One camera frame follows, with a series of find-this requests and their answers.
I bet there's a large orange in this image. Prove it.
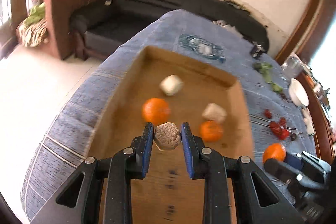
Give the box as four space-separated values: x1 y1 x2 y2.
262 143 286 164

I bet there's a brown lumpy cake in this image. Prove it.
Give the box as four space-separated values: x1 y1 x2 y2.
154 122 181 151

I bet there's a dark plum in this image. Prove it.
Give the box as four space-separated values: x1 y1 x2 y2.
290 133 297 141

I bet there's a small orange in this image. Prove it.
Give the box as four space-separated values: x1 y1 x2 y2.
199 121 224 143

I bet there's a red tomato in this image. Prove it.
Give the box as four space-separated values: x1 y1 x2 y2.
278 128 290 140

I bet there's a large red date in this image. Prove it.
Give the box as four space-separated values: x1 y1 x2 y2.
269 121 282 136

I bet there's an orange in tray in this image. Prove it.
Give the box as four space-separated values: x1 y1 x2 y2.
142 98 171 126

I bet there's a white cake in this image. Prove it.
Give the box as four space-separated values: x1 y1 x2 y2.
202 103 227 124
159 75 183 96

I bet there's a white work glove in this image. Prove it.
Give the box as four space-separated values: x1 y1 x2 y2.
301 107 315 136

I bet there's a blue plaid tablecloth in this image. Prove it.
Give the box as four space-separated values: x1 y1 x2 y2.
20 9 318 222

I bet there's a cardboard tray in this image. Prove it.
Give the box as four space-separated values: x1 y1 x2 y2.
89 46 254 223

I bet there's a white bowl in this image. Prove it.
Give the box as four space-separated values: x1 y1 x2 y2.
288 78 309 108

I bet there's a clear glass jar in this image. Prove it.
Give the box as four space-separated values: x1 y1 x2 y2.
281 53 303 81

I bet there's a green leafy vegetable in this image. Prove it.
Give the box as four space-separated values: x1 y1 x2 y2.
252 62 283 94

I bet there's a small black device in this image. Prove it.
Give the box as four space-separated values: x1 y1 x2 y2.
249 44 265 60

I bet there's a black sofa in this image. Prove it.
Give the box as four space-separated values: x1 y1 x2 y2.
70 0 269 60

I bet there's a wooden sideboard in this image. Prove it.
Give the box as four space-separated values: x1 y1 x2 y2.
275 0 335 163

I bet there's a striped cloth pile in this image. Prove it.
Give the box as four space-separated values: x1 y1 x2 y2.
16 2 49 48

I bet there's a brown armchair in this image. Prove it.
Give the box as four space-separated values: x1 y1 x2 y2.
42 0 120 61

